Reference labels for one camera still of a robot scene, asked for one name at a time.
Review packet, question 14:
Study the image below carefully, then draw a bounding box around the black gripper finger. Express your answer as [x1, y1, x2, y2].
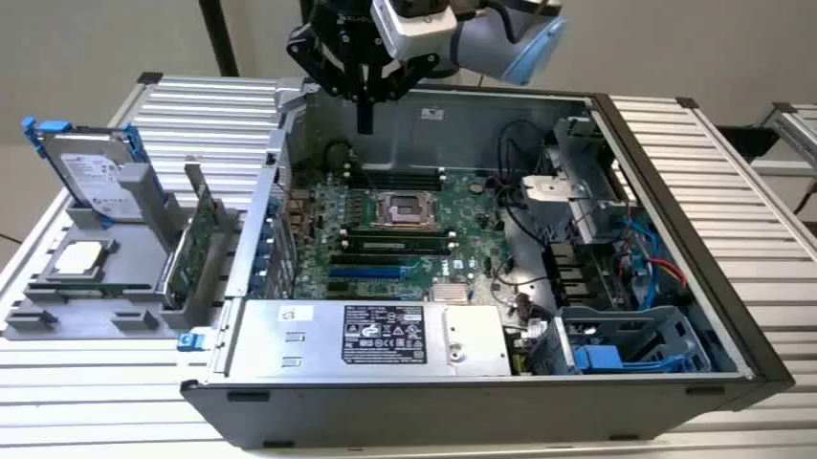
[365, 52, 441, 135]
[284, 26, 366, 135]

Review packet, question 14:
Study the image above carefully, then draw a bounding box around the green graphics card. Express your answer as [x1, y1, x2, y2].
[155, 153, 222, 307]

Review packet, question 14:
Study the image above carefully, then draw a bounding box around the black stand pole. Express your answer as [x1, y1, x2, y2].
[196, 0, 242, 77]

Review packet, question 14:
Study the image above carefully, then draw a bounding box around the CPU socket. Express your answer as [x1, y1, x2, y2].
[373, 189, 439, 229]

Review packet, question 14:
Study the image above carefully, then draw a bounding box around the green motherboard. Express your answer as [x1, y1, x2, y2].
[290, 166, 531, 307]

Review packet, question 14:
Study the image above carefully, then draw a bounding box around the installed RAM stick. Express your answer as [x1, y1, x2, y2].
[347, 240, 449, 253]

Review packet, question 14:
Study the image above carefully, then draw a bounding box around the blue expansion slot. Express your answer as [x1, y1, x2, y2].
[327, 264, 410, 280]

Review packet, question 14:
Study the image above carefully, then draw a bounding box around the hard disk in blue carrier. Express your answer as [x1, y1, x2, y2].
[21, 116, 167, 226]

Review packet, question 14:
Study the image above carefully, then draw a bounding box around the small silver heatsink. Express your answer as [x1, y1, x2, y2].
[431, 282, 475, 305]

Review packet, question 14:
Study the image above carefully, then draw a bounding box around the grey parts rack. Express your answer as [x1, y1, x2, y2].
[1, 162, 248, 340]

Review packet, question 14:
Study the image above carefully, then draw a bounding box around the silver CPU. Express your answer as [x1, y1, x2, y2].
[49, 240, 107, 277]

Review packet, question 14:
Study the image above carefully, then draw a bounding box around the black box beside table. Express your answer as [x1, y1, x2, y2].
[714, 124, 781, 159]

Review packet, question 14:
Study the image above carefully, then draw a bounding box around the loose green RAM stick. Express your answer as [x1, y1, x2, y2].
[28, 281, 155, 295]

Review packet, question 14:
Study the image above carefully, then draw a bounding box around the silver power supply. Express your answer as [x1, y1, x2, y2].
[226, 299, 511, 379]

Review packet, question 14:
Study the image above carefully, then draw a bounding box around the metal slat side table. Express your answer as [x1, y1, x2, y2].
[749, 101, 817, 179]

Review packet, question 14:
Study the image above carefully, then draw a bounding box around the grey disk bay cage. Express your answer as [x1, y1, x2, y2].
[529, 305, 714, 377]

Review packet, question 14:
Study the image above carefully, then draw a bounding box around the blue connector block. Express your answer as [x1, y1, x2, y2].
[571, 346, 625, 375]

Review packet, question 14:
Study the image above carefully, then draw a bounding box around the open grey PC case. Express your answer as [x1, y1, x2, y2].
[180, 78, 797, 450]

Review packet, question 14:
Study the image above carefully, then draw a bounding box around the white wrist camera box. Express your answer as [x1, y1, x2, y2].
[371, 0, 458, 61]

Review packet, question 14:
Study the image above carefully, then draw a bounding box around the black looped wire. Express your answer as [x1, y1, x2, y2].
[495, 119, 547, 211]

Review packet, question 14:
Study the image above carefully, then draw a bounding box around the metal drive bay bracket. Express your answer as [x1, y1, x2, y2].
[519, 116, 640, 245]

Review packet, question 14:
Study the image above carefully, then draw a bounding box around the blue data wire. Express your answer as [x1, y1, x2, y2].
[615, 214, 669, 312]

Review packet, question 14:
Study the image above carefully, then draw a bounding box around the red wire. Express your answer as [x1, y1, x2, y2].
[645, 257, 688, 289]

